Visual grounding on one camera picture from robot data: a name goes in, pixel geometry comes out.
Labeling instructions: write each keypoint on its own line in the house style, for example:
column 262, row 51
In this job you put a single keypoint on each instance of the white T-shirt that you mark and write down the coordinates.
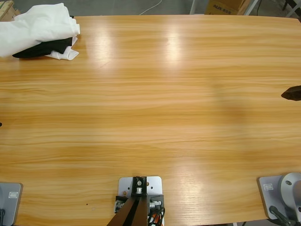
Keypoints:
column 35, row 30

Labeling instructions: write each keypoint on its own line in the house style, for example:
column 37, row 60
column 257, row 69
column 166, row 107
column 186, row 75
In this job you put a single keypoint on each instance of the grey base plate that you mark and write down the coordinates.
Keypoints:
column 11, row 202
column 269, row 188

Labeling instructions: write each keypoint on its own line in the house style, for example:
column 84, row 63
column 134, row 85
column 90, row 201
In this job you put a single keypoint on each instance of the pale garment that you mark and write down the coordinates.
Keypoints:
column 65, row 54

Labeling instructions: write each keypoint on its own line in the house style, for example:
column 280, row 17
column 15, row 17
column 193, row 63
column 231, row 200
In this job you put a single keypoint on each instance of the white mount plate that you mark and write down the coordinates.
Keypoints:
column 155, row 186

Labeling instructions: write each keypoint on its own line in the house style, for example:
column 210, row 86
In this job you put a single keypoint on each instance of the white metal frame leg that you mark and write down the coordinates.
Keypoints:
column 193, row 7
column 250, row 7

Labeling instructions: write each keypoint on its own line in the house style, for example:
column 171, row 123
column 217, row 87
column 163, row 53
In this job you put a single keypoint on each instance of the cardboard box with AUX print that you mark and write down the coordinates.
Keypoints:
column 223, row 7

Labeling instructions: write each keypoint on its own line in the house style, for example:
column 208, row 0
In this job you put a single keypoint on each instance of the wooden crate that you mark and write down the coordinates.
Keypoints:
column 7, row 9

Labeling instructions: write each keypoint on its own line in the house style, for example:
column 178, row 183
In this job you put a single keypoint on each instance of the dark camera post with bracket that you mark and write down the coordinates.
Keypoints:
column 134, row 207

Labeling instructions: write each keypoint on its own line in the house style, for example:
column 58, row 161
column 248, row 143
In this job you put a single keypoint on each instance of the black garment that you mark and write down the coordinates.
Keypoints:
column 44, row 48

